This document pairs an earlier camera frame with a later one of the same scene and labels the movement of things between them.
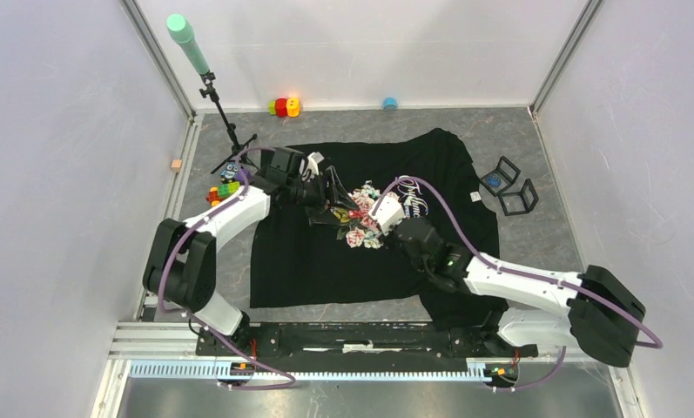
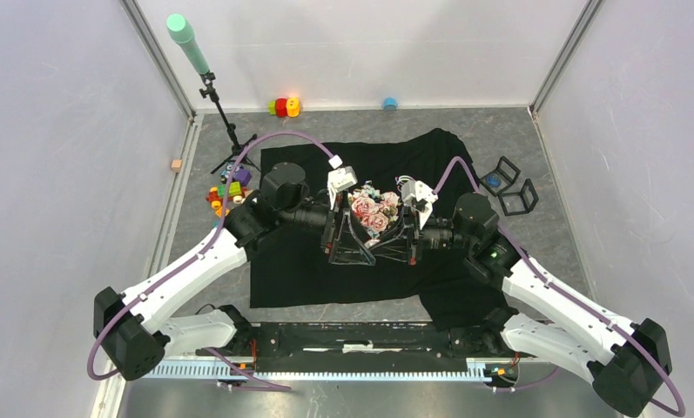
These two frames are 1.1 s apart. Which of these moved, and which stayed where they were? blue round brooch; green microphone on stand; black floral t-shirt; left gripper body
Moved: left gripper body
Stayed: green microphone on stand; blue round brooch; black floral t-shirt
